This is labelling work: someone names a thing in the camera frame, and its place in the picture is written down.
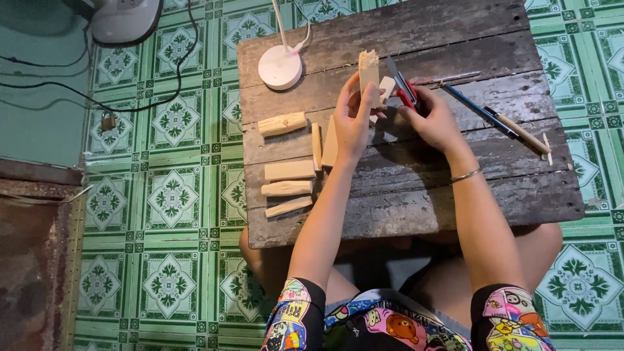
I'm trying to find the white lamp cable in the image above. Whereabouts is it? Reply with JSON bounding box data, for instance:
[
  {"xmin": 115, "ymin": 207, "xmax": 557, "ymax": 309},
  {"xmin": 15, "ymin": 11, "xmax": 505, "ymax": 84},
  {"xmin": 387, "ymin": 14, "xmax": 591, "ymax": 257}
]
[{"xmin": 292, "ymin": 20, "xmax": 312, "ymax": 53}]

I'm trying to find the wooden-handled carving knife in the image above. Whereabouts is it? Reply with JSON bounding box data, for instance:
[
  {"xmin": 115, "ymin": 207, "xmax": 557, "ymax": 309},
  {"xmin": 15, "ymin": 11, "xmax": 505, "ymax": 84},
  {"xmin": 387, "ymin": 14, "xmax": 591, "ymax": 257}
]
[{"xmin": 483, "ymin": 106, "xmax": 552, "ymax": 156}]

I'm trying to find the flat wide wood slab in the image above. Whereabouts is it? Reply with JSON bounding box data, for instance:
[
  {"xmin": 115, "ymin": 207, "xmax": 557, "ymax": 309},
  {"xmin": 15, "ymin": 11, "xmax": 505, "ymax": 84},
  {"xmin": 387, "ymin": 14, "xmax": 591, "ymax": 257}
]
[{"xmin": 321, "ymin": 115, "xmax": 339, "ymax": 168}]

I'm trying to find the person's right hand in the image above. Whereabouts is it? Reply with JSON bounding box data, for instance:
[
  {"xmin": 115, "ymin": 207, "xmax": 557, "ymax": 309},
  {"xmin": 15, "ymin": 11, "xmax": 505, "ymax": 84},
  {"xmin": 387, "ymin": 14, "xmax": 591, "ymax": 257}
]
[{"xmin": 397, "ymin": 86, "xmax": 465, "ymax": 156}]

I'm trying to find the round wood piece with knots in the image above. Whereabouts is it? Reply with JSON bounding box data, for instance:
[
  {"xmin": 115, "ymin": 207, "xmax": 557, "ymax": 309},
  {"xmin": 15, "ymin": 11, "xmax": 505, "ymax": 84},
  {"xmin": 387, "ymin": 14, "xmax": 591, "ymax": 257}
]
[{"xmin": 257, "ymin": 111, "xmax": 308, "ymax": 137}]

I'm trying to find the person's right leg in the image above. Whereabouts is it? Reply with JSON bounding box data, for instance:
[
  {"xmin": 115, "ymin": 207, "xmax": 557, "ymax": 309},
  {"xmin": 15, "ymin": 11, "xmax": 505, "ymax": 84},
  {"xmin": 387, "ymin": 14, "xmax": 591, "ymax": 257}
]
[{"xmin": 414, "ymin": 223, "xmax": 564, "ymax": 322}]

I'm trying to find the rough-ended pale wood block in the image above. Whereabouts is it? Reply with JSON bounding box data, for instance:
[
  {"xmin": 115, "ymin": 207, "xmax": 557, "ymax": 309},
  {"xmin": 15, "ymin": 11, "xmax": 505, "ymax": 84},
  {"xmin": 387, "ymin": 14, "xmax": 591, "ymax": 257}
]
[{"xmin": 358, "ymin": 49, "xmax": 381, "ymax": 109}]

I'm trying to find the thin metal carving tool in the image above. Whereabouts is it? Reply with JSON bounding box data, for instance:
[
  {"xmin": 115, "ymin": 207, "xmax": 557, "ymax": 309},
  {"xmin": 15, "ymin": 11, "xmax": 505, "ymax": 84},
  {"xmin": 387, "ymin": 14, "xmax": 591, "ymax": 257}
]
[{"xmin": 412, "ymin": 71, "xmax": 483, "ymax": 87}]

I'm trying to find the slim tapered wood stick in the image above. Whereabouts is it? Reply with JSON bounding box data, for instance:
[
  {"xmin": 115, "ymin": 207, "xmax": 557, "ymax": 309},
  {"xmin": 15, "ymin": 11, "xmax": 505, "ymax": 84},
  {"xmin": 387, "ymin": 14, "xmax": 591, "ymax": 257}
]
[{"xmin": 264, "ymin": 196, "xmax": 314, "ymax": 219}]

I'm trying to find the rusty metal door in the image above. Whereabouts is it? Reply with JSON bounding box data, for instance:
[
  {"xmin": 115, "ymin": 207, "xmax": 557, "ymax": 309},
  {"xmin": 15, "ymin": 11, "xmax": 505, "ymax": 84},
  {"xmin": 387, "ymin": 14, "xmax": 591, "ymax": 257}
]
[{"xmin": 0, "ymin": 158, "xmax": 93, "ymax": 351}]

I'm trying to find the rounded pale wood block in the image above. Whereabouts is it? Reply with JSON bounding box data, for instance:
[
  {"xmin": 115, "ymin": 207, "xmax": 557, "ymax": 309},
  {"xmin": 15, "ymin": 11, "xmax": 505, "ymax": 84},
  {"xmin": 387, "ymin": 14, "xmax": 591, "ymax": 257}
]
[{"xmin": 261, "ymin": 180, "xmax": 314, "ymax": 198}]

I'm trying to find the person's left leg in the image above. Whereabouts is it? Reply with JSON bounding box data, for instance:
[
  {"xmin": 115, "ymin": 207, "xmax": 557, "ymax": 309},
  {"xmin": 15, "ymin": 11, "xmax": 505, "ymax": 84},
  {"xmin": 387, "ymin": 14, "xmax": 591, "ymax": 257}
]
[{"xmin": 238, "ymin": 227, "xmax": 361, "ymax": 307}]

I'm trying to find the colourful cartoon print shirt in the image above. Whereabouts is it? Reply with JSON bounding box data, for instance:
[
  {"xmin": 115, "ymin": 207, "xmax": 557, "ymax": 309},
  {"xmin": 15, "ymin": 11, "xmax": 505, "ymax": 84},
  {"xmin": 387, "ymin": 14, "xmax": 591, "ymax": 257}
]
[{"xmin": 260, "ymin": 277, "xmax": 557, "ymax": 351}]

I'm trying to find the small rounded pale wood piece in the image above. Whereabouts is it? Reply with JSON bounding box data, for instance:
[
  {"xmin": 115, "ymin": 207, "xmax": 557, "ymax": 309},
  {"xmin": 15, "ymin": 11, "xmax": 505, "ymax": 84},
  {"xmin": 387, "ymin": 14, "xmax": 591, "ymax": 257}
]
[{"xmin": 378, "ymin": 75, "xmax": 397, "ymax": 105}]

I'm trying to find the white fan base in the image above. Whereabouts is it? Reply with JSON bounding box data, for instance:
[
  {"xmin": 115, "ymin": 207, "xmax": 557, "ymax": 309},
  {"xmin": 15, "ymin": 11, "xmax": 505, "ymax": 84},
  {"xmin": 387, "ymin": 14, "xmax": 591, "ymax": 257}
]
[{"xmin": 90, "ymin": 0, "xmax": 164, "ymax": 47}]

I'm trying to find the white round-base desk lamp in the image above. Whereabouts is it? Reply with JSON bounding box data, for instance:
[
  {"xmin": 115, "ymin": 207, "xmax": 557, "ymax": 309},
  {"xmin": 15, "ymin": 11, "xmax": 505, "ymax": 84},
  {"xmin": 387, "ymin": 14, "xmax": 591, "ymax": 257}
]
[{"xmin": 257, "ymin": 0, "xmax": 303, "ymax": 91}]

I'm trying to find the thin narrow wood strip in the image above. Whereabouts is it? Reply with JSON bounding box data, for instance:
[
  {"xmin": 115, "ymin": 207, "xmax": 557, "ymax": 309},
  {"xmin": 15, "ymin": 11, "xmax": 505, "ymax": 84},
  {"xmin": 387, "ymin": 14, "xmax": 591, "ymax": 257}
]
[{"xmin": 311, "ymin": 122, "xmax": 323, "ymax": 172}]

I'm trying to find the red utility knife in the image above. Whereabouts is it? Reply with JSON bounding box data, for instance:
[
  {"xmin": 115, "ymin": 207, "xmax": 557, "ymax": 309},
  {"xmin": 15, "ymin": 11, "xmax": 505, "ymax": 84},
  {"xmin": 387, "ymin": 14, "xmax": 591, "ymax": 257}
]
[{"xmin": 386, "ymin": 55, "xmax": 422, "ymax": 114}]

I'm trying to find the person's left hand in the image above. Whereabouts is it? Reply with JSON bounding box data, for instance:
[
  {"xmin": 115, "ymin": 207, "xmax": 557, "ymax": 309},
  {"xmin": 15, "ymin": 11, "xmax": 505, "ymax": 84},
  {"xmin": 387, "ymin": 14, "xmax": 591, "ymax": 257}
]
[{"xmin": 333, "ymin": 72, "xmax": 387, "ymax": 164}]

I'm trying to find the person's leg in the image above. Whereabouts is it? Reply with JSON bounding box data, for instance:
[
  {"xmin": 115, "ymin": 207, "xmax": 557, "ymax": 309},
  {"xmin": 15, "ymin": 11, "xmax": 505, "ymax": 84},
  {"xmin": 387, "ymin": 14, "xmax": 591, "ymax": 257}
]
[
  {"xmin": 414, "ymin": 223, "xmax": 564, "ymax": 322},
  {"xmin": 238, "ymin": 227, "xmax": 361, "ymax": 307}
]

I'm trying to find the silver bracelet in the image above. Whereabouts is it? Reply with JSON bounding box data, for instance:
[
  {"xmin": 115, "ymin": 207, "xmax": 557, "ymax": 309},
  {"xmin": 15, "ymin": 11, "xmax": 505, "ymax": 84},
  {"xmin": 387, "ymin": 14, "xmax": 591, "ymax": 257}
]
[{"xmin": 450, "ymin": 168, "xmax": 483, "ymax": 184}]

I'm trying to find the long black cable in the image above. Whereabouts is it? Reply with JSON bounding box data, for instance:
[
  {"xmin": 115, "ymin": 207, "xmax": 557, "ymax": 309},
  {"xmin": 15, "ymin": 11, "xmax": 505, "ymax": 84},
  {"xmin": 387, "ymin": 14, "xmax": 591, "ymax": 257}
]
[{"xmin": 0, "ymin": 0, "xmax": 202, "ymax": 114}]

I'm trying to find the blue-handled carving tool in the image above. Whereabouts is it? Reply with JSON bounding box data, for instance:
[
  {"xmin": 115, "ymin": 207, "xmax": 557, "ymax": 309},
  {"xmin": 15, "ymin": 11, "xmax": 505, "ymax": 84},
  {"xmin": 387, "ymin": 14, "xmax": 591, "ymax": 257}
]
[{"xmin": 440, "ymin": 82, "xmax": 518, "ymax": 138}]

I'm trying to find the rectangular pale wood block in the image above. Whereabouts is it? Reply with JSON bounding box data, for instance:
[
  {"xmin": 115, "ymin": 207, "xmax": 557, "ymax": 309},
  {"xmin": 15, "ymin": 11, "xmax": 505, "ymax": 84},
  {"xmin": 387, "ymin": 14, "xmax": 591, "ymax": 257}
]
[{"xmin": 264, "ymin": 160, "xmax": 317, "ymax": 182}]

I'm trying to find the short black cable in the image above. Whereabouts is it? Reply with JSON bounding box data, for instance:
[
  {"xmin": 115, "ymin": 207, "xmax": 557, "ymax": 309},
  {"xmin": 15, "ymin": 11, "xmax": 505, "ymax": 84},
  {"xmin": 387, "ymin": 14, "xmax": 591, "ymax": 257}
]
[{"xmin": 0, "ymin": 27, "xmax": 91, "ymax": 69}]

